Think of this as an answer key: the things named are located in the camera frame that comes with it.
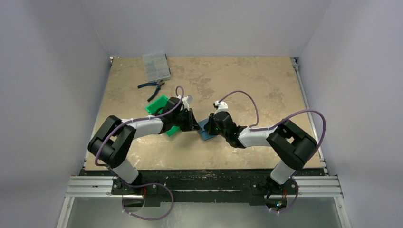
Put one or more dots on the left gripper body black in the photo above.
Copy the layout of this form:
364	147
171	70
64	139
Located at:
182	119

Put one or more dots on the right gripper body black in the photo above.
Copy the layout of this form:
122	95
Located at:
215	121

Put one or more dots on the blue card holder wallet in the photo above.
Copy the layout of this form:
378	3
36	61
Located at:
202	132

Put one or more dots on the green plastic bin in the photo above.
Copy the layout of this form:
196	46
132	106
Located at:
156	108

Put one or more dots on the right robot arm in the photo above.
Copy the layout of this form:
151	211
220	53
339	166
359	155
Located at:
293	145

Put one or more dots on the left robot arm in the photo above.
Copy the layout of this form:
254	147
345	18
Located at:
112	141

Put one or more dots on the clear plastic organizer box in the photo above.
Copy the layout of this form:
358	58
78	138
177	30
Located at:
156	67

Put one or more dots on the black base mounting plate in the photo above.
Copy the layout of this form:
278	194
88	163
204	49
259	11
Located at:
250	186

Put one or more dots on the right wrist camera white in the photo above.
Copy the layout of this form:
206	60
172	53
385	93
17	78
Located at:
220	106

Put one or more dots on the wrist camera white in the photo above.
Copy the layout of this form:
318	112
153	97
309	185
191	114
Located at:
186	102
220	106

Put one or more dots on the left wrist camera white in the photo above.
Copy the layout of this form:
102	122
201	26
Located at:
186	102

